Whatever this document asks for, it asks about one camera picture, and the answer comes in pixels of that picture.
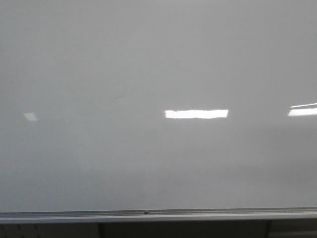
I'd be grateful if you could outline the white whiteboard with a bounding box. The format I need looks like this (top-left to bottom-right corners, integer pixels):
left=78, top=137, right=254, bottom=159
left=0, top=0, right=317, bottom=224

